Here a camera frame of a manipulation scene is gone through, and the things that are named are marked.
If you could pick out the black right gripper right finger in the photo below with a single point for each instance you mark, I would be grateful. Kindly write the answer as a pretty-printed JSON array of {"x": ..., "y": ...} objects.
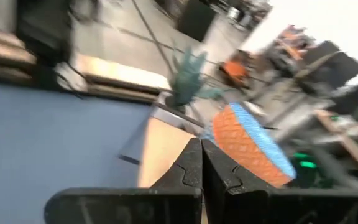
[{"x": 275, "y": 207}]

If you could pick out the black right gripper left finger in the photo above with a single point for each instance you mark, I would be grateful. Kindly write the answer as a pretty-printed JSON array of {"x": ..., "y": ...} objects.
[{"x": 129, "y": 207}]

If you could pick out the orange white patterned bowl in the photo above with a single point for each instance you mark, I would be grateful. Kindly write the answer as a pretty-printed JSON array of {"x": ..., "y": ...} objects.
[{"x": 244, "y": 146}]

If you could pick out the blue white patterned bowl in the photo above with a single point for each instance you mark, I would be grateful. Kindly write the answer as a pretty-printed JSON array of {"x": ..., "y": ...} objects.
[{"x": 263, "y": 137}]

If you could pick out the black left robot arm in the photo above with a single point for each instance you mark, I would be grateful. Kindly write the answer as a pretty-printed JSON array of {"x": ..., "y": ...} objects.
[{"x": 309, "y": 179}]

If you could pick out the blue table mat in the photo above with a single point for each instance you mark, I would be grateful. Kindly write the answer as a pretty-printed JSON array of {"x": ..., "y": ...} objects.
[{"x": 42, "y": 140}]

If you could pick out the light wood table border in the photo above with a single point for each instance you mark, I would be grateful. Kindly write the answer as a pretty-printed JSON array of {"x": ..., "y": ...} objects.
[{"x": 120, "y": 71}]

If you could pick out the potted snake plant white pot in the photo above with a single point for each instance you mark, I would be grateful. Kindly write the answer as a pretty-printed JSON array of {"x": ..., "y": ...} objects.
[{"x": 186, "y": 81}]

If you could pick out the black perforated floor mat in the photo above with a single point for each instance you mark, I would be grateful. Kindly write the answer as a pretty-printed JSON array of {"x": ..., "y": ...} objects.
[{"x": 197, "y": 18}]

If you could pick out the silver corner bracket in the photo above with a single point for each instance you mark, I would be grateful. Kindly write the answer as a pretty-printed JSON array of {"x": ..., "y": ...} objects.
[{"x": 71, "y": 77}]

